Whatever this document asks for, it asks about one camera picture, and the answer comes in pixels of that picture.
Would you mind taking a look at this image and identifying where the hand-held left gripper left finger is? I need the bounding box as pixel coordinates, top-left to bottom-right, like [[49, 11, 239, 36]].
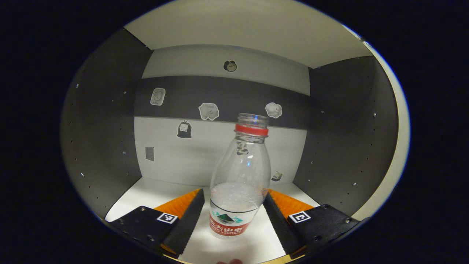
[[109, 188, 205, 256]]

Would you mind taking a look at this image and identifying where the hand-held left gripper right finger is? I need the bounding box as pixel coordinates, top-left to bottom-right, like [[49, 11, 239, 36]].
[[263, 188, 361, 257]]

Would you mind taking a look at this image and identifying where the clear plastic bottle red label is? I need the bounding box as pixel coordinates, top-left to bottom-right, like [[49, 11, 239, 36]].
[[209, 113, 272, 239]]

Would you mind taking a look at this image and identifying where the white cabinet shelf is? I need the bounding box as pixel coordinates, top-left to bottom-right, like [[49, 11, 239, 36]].
[[104, 177, 321, 264], [125, 0, 372, 69]]

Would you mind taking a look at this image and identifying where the white cabinet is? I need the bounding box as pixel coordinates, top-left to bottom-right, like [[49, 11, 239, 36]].
[[60, 0, 411, 264]]

